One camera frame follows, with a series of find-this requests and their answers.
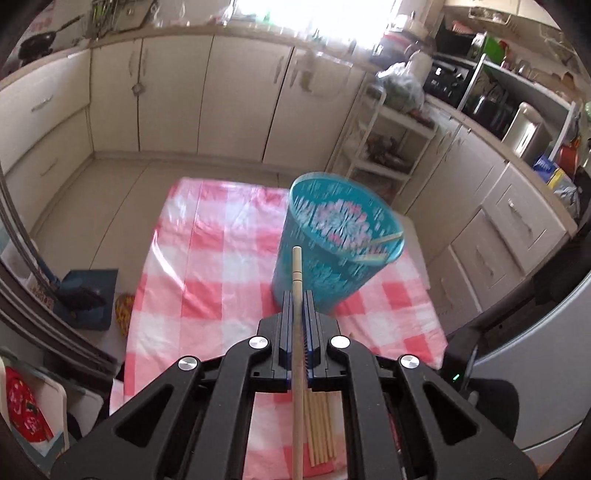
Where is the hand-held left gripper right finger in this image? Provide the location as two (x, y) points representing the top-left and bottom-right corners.
(302, 291), (539, 480)

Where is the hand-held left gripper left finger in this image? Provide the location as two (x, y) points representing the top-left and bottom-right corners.
(51, 291), (296, 480)

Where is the teal plastic basket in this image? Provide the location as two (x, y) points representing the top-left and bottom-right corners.
(271, 172), (406, 315)

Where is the silver refrigerator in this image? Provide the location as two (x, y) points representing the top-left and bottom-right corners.
(462, 226), (591, 462)

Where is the pink checked tablecloth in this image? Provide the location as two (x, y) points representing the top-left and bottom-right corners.
(109, 178), (448, 480)

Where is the cream kitchen cabinet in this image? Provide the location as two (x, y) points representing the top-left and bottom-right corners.
(397, 99), (580, 324)
(0, 48), (95, 195)
(88, 32), (370, 167)

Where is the lidded pan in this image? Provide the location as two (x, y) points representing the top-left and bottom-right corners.
(365, 136), (407, 169)

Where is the blue dustpan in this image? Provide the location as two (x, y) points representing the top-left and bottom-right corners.
(55, 268), (118, 329)

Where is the blue packet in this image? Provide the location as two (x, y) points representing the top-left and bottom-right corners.
(533, 157), (566, 178)

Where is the white shelf rack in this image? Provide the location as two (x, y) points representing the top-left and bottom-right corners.
(330, 76), (437, 204)

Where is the red container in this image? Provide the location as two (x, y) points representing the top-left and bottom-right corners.
(554, 143), (580, 176)

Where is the white countertop appliance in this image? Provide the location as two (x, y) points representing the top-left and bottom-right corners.
(503, 102), (552, 160)

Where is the plastic bag of greens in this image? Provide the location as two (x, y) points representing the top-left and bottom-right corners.
(379, 62), (426, 114)

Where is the black toaster oven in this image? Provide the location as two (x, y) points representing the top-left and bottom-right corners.
(422, 53), (478, 109)

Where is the white countertop shelf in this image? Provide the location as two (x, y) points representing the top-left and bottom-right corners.
(462, 53), (580, 160)

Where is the green box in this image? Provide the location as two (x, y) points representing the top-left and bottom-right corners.
(482, 34), (506, 65)

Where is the bright kitchen window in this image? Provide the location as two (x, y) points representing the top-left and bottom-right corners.
(231, 0), (402, 42)

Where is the metal dish rack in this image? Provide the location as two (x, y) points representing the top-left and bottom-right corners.
(90, 0), (148, 38)

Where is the black wok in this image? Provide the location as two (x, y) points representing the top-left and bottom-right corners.
(18, 16), (86, 61)

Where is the metal sliding door frame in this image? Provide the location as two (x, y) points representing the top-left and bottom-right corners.
(0, 175), (116, 384)

